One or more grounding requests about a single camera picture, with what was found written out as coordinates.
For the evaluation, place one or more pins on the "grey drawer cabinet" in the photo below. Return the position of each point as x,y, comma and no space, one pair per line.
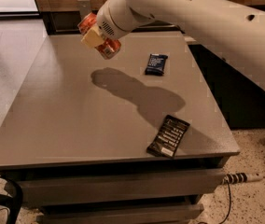
78,114

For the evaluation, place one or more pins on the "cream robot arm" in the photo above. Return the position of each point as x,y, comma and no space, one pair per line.
233,32

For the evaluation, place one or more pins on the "grey drawer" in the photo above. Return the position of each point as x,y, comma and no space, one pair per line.
171,214
113,188

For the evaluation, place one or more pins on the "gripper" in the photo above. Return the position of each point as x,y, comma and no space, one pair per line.
106,21

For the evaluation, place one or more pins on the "white power strip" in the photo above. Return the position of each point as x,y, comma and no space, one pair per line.
241,178

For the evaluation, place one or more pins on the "left metal bracket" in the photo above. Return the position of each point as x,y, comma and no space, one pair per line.
84,7

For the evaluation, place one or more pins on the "dark blue snack packet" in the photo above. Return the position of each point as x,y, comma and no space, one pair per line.
156,64

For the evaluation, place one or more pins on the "red coke can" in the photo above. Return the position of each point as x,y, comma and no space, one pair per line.
109,48

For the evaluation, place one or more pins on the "grey side shelf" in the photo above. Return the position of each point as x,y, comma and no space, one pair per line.
190,40

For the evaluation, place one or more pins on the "lower grey drawer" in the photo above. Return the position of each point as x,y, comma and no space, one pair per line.
171,214

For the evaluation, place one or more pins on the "upper grey drawer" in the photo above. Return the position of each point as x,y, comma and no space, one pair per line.
113,188

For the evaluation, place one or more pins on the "black snack bar wrapper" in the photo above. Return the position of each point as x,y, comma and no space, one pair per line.
168,138

